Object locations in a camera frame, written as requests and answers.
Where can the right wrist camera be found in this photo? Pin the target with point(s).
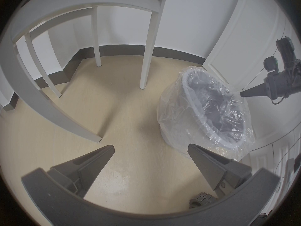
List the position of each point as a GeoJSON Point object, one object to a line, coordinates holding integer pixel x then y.
{"type": "Point", "coordinates": [270, 63]}

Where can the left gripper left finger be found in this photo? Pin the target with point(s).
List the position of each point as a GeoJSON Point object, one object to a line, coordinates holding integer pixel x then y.
{"type": "Point", "coordinates": [91, 166]}

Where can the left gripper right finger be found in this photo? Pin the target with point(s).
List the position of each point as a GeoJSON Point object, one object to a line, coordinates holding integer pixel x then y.
{"type": "Point", "coordinates": [211, 166]}

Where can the white panelled door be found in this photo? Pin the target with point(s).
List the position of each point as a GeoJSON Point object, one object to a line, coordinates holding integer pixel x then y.
{"type": "Point", "coordinates": [247, 20]}

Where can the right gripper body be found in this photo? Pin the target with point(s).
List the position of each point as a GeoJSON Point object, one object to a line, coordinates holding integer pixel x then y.
{"type": "Point", "coordinates": [277, 83]}

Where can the white trash bin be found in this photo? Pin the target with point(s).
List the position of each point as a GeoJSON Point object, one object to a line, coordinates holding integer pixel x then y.
{"type": "Point", "coordinates": [191, 93]}

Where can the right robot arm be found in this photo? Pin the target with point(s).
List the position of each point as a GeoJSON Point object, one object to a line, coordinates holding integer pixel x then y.
{"type": "Point", "coordinates": [288, 53]}

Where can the clear plastic bag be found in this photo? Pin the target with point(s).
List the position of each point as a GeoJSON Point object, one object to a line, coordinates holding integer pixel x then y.
{"type": "Point", "coordinates": [169, 107]}

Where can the white chair dark grey cushions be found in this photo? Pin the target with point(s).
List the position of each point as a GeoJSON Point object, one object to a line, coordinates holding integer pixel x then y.
{"type": "Point", "coordinates": [47, 10]}

